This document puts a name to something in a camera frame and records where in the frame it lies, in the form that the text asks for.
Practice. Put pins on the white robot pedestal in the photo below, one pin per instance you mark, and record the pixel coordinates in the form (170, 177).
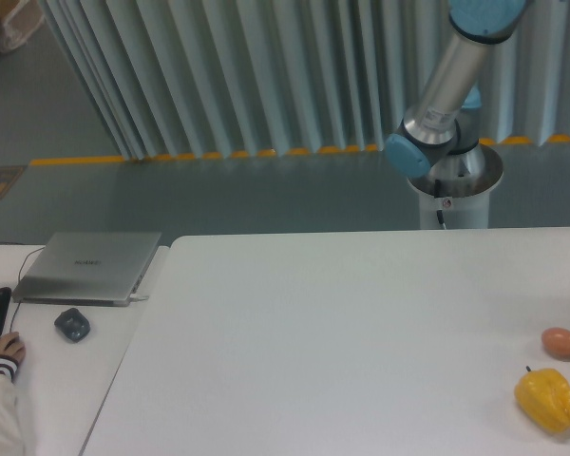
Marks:
(455, 194)

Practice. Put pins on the yellow bell pepper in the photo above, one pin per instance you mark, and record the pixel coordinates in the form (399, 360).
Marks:
(544, 396)

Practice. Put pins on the black computer mouse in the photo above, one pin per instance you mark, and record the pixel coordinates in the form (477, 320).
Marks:
(73, 325)

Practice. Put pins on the cardboard box in plastic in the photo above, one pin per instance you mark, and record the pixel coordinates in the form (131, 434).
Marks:
(19, 20)

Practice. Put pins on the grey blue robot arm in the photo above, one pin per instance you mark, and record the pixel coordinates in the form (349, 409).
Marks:
(445, 119)

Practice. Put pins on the brown egg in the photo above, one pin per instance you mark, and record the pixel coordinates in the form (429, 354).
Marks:
(556, 341)

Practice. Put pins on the person's hand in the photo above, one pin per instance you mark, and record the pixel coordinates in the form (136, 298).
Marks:
(12, 348)

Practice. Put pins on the white folding partition screen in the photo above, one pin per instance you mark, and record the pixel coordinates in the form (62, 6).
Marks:
(226, 77)

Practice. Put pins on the silver closed laptop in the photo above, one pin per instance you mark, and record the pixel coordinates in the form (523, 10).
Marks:
(88, 268)

